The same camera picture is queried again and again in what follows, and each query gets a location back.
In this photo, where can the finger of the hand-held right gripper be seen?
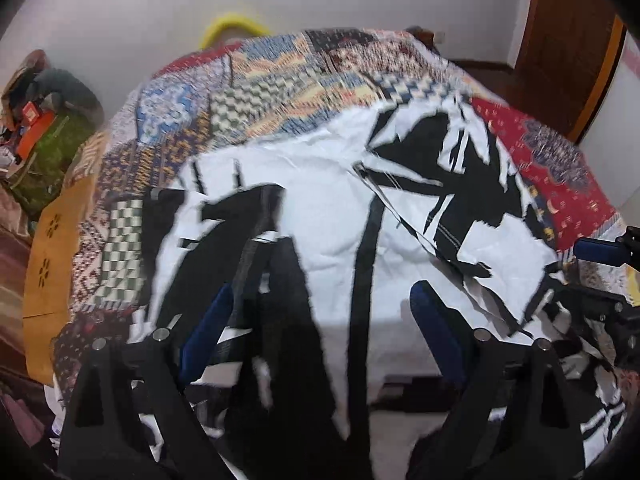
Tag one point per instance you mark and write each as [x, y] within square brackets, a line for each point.
[597, 250]
[595, 305]

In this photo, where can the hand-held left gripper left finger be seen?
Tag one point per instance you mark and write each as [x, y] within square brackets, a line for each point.
[207, 332]

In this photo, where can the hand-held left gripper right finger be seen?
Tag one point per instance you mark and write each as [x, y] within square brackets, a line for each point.
[440, 332]

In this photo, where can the white and black printed garment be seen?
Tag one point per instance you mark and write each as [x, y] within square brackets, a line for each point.
[325, 210]

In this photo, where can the orange wooden board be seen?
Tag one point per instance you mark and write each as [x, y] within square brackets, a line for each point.
[52, 255]

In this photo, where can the brown wooden door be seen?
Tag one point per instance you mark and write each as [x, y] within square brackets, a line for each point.
[565, 35]

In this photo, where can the green cloth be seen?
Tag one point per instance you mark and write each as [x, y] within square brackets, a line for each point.
[55, 160]

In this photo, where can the colourful patchwork blanket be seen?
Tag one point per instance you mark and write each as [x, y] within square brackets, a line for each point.
[280, 80]

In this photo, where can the orange box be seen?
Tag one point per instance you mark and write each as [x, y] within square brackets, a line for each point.
[34, 125]

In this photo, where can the grey bag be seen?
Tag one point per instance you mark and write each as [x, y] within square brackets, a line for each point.
[65, 87]

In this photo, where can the yellow curved tube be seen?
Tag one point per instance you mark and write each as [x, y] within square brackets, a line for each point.
[230, 22]

